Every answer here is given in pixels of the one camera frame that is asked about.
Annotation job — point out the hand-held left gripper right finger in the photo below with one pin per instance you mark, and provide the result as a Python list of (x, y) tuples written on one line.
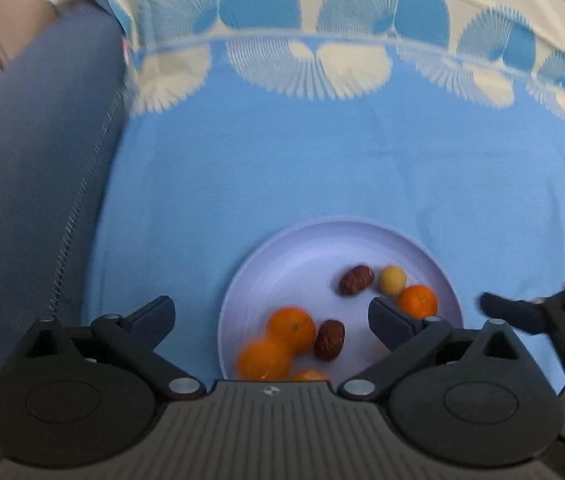
[(391, 321)]

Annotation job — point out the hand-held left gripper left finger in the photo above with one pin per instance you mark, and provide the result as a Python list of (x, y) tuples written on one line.
[(155, 317)]

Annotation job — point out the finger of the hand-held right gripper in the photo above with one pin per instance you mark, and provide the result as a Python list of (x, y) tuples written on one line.
[(512, 312)]

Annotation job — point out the small yellow round fruit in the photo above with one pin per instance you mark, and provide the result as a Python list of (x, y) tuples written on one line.
[(392, 280)]

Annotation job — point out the dark red date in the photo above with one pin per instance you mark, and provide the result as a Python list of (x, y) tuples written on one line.
[(329, 340), (356, 280)]

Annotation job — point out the tiny orange kumquat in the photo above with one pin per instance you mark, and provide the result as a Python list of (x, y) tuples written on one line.
[(310, 376)]

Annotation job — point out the light blue round plate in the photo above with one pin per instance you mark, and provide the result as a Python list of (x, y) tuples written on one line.
[(287, 280)]

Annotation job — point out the large plastic-wrapped orange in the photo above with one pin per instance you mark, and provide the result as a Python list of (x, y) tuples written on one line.
[(264, 359)]

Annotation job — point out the small mandarin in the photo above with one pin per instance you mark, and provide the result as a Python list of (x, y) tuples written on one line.
[(291, 328), (418, 301)]

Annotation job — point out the blue fabric sofa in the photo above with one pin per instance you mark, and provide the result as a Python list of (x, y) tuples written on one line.
[(22, 185)]

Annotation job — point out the blue cream fan-print blanket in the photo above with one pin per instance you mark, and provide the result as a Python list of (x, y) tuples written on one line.
[(312, 150)]

